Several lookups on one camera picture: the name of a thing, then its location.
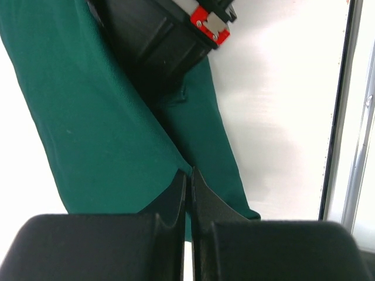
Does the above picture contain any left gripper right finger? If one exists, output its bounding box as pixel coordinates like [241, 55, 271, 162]
[191, 170, 371, 280]

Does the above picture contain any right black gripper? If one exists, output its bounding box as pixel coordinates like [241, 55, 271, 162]
[88, 0, 237, 102]

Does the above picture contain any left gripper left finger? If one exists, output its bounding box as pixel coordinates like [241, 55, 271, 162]
[1, 172, 186, 280]

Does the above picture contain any green surgical cloth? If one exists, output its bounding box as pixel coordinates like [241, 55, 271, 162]
[0, 0, 261, 242]

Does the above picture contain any aluminium front rail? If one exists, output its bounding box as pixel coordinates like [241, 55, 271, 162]
[318, 0, 375, 252]

